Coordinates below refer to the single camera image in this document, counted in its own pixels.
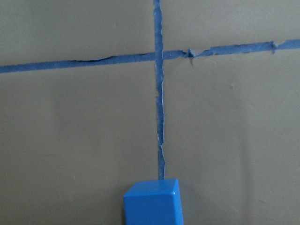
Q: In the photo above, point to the blue cube block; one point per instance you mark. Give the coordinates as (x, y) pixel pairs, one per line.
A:
(155, 202)

